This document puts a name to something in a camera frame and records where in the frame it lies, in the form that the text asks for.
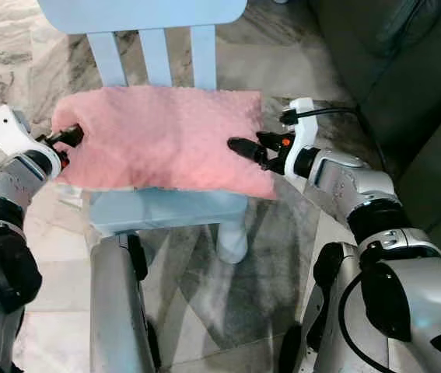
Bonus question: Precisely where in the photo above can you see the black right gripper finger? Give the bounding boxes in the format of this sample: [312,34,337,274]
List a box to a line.
[226,138,271,168]

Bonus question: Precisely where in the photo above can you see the pink dotted plush pillow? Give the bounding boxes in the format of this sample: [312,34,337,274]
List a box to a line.
[51,85,278,200]

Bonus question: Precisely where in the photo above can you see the grey-green leather sofa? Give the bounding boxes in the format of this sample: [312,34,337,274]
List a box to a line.
[307,0,441,274]

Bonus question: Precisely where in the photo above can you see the light blue wooden chair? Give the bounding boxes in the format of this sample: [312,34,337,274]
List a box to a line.
[36,0,250,265]

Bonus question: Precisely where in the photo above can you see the silver right robot leg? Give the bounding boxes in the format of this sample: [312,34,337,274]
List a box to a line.
[278,242,362,373]

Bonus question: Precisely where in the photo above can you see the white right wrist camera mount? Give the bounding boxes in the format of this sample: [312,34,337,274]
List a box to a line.
[282,97,320,176]

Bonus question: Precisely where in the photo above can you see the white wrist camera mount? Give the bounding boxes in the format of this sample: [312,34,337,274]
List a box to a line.
[0,104,44,158]
[282,97,320,176]

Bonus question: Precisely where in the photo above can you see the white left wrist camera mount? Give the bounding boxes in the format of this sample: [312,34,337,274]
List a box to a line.
[0,104,44,158]

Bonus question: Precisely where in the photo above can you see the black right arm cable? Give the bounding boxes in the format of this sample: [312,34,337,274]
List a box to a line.
[280,106,396,373]

